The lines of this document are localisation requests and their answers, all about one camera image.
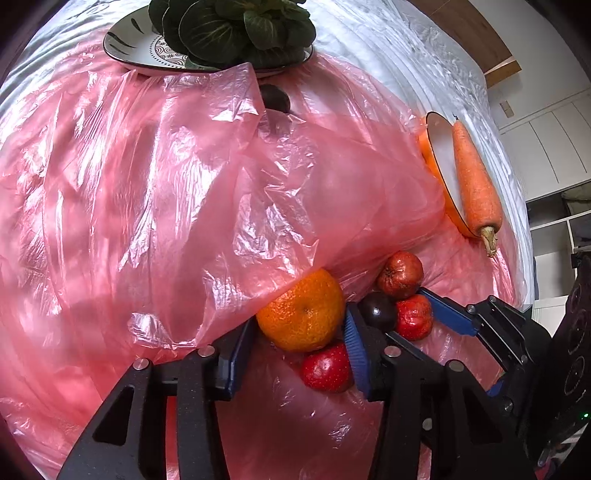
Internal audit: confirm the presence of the carrot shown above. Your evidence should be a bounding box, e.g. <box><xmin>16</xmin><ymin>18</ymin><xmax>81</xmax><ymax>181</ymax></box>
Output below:
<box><xmin>452</xmin><ymin>120</ymin><xmax>504</xmax><ymax>257</ymax></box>

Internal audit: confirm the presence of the wooden headboard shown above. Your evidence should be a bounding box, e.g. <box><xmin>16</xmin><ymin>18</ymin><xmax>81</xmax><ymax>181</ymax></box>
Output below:
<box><xmin>411</xmin><ymin>0</ymin><xmax>522</xmax><ymax>88</ymax></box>

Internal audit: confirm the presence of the large bumpy orange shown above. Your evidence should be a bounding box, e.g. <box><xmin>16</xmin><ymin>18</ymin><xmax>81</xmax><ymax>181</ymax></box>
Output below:
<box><xmin>256</xmin><ymin>269</ymin><xmax>346</xmax><ymax>353</ymax></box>

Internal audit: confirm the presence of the dark green leafy vegetable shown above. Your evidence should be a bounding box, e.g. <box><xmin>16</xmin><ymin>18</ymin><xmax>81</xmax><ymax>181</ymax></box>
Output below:
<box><xmin>148</xmin><ymin>0</ymin><xmax>317</xmax><ymax>70</ymax></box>

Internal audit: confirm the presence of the orange rimmed white plate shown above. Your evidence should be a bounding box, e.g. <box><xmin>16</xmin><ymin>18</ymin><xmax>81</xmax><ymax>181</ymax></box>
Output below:
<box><xmin>418</xmin><ymin>111</ymin><xmax>477</xmax><ymax>239</ymax></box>

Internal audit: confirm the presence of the small dark plum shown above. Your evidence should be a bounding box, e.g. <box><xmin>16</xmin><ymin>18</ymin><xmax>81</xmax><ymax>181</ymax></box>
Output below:
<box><xmin>259</xmin><ymin>84</ymin><xmax>290</xmax><ymax>114</ymax></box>

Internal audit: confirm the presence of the dark purple plum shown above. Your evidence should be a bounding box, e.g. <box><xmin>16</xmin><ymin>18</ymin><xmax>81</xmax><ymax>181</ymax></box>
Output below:
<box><xmin>358</xmin><ymin>291</ymin><xmax>398</xmax><ymax>332</ymax></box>

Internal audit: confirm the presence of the white wardrobe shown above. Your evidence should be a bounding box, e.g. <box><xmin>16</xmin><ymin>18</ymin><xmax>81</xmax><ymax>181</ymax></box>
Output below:
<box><xmin>501</xmin><ymin>89</ymin><xmax>590</xmax><ymax>333</ymax></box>

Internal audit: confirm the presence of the large red apple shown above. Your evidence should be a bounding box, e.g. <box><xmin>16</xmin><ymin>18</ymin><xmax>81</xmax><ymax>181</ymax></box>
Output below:
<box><xmin>300</xmin><ymin>342</ymin><xmax>353</xmax><ymax>394</ymax></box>

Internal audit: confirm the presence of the pink plastic sheet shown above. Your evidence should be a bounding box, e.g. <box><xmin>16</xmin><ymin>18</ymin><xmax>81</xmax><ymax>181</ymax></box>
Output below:
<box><xmin>1</xmin><ymin>40</ymin><xmax>527</xmax><ymax>478</ymax></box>

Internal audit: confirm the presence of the white bed sheet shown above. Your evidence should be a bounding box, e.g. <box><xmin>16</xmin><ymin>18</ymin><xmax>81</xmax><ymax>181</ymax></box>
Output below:
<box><xmin>1</xmin><ymin>1</ymin><xmax>536</xmax><ymax>306</ymax></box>

